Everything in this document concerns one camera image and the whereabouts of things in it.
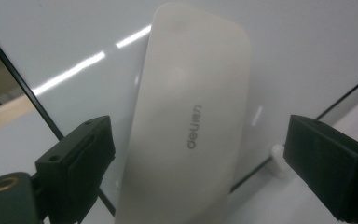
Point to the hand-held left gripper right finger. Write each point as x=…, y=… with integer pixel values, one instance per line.
x=329, y=168

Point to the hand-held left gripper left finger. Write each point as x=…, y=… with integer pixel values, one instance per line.
x=74, y=168

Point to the white whiteboard eraser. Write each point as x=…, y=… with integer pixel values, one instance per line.
x=180, y=109

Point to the light wooden table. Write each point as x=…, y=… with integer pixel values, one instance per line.
x=0, y=116

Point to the white whiteboard with black rim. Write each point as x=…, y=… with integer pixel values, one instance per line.
x=292, y=46

